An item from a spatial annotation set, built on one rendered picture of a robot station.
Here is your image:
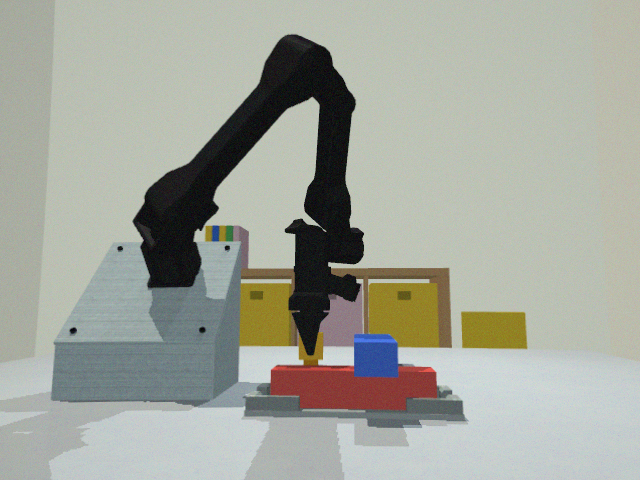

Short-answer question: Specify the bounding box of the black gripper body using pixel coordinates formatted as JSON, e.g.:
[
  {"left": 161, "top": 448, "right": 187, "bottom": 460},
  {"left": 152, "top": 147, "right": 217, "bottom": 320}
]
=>
[{"left": 288, "top": 260, "right": 330, "bottom": 313}]

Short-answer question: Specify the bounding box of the red long block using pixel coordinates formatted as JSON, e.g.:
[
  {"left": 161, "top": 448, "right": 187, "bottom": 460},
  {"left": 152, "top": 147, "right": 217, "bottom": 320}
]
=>
[{"left": 271, "top": 364, "right": 437, "bottom": 411}]

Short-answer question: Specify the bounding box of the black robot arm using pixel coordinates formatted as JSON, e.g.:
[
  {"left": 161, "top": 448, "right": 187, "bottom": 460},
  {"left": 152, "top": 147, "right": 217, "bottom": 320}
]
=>
[{"left": 132, "top": 34, "right": 364, "bottom": 288}]

